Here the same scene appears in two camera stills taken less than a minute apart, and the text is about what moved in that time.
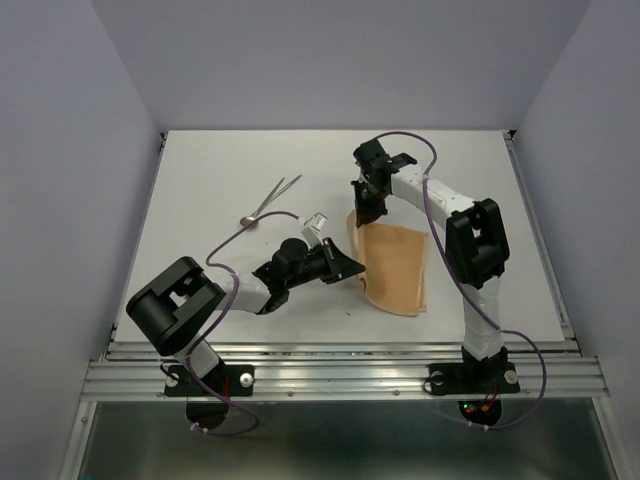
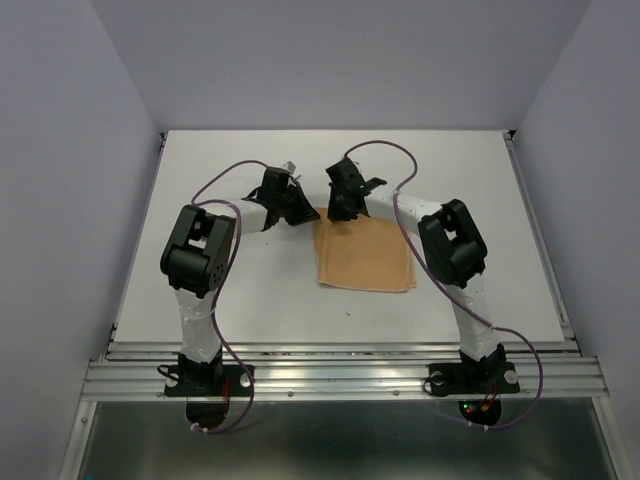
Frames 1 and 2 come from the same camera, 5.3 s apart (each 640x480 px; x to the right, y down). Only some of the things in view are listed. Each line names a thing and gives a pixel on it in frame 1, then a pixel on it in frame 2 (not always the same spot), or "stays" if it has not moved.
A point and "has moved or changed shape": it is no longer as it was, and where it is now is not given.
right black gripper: [367, 212] → [333, 212]
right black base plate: [476, 378] stays
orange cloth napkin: [394, 259] has moved or changed shape
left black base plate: [225, 380] stays
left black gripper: [337, 264] → [304, 213]
